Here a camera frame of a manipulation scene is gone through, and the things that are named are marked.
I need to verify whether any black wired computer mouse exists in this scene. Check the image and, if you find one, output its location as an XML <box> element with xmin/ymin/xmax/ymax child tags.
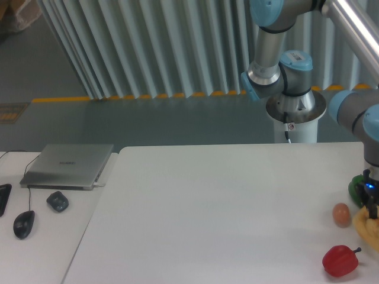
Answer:
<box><xmin>13</xmin><ymin>210</ymin><xmax>35</xmax><ymax>240</ymax></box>

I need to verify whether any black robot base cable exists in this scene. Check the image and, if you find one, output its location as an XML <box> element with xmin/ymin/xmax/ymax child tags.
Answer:
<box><xmin>282</xmin><ymin>111</ymin><xmax>293</xmax><ymax>144</ymax></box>

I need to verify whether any dark grey earbuds case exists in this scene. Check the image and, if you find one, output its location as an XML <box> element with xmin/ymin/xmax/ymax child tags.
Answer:
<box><xmin>46</xmin><ymin>191</ymin><xmax>69</xmax><ymax>213</ymax></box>

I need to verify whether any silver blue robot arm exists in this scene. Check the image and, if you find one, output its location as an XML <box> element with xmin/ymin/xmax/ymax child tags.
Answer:
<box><xmin>241</xmin><ymin>1</ymin><xmax>378</xmax><ymax>220</ymax></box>

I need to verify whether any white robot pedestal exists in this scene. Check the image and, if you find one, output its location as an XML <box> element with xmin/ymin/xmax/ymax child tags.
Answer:
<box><xmin>266</xmin><ymin>91</ymin><xmax>326</xmax><ymax>143</ymax></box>

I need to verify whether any green bell pepper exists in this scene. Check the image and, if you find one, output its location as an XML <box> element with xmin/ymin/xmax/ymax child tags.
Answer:
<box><xmin>348</xmin><ymin>175</ymin><xmax>365</xmax><ymax>208</ymax></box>

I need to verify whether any yellow triangular bread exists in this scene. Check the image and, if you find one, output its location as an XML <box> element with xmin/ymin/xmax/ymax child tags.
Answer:
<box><xmin>352</xmin><ymin>206</ymin><xmax>378</xmax><ymax>252</ymax></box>

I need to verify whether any silver closed laptop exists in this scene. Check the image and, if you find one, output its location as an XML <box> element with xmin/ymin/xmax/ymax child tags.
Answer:
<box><xmin>20</xmin><ymin>144</ymin><xmax>113</xmax><ymax>191</ymax></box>

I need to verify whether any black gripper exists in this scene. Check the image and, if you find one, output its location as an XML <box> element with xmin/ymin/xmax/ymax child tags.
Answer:
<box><xmin>356</xmin><ymin>169</ymin><xmax>378</xmax><ymax>220</ymax></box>

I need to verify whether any brown egg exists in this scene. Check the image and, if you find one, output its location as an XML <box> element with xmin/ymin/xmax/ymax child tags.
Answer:
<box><xmin>332</xmin><ymin>203</ymin><xmax>351</xmax><ymax>228</ymax></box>

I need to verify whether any black keyboard edge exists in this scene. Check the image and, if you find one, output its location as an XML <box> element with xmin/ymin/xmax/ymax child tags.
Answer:
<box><xmin>0</xmin><ymin>183</ymin><xmax>12</xmax><ymax>217</ymax></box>

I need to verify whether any black mouse cable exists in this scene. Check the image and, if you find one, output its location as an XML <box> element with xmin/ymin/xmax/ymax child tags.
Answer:
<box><xmin>0</xmin><ymin>149</ymin><xmax>42</xmax><ymax>212</ymax></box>

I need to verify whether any red bell pepper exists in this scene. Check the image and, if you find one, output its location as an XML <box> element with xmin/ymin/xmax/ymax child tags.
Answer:
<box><xmin>322</xmin><ymin>245</ymin><xmax>362</xmax><ymax>277</ymax></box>

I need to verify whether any white folding screen partition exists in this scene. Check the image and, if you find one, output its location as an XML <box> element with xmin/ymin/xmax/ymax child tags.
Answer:
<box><xmin>38</xmin><ymin>1</ymin><xmax>378</xmax><ymax>99</ymax></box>

